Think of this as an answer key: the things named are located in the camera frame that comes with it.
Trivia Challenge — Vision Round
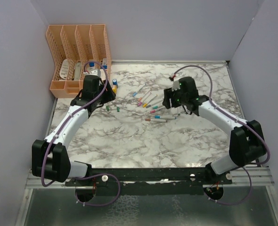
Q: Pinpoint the peach plastic file organizer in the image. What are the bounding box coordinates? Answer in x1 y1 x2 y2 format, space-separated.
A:
46 24 112 98

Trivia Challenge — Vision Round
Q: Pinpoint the pink cap marker pen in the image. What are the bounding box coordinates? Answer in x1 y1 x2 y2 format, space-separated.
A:
150 106 165 113

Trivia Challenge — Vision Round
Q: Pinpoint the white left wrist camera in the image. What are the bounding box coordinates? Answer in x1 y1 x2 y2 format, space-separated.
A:
83 69 101 77

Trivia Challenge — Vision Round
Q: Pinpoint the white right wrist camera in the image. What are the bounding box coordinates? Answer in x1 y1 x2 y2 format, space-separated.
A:
169 75 180 91

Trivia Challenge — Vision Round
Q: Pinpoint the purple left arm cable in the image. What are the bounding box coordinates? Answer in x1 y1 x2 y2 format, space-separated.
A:
41 61 122 208

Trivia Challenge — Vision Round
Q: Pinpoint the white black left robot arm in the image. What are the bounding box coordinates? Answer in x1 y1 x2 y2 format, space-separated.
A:
32 75 116 186

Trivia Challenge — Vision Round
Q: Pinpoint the white device in organizer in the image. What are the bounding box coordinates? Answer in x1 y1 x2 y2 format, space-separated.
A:
73 61 82 81

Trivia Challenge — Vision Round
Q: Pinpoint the yellow cap marker pen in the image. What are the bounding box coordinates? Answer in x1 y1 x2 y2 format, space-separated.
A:
143 94 158 108

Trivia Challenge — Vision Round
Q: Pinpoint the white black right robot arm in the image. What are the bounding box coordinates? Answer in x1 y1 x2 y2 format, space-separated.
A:
163 77 268 184

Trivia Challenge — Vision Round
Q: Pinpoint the blue cap marker pen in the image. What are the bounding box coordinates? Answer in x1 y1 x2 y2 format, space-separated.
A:
132 83 146 97

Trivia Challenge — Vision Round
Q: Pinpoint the black metal base rail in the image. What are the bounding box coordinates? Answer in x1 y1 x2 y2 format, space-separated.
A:
35 153 234 196

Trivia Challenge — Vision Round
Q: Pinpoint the red white box in organizer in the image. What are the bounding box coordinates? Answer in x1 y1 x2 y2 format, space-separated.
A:
101 58 108 70

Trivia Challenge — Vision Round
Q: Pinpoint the yellow small box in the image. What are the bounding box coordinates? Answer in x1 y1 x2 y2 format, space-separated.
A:
112 85 117 94

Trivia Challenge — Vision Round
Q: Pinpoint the grey cap marker pen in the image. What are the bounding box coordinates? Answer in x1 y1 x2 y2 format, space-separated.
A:
146 98 163 108

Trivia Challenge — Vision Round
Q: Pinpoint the white paper card in organizer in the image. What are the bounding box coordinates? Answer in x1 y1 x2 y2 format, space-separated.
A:
59 59 70 81

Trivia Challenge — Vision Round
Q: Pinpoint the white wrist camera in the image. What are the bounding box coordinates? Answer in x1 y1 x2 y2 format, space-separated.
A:
169 75 180 91
83 69 101 77

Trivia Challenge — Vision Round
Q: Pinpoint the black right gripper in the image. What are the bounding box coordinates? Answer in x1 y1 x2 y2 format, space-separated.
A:
164 85 188 109

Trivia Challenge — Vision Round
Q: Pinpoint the blue white box in organizer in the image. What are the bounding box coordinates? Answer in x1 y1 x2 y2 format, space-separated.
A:
88 61 95 69

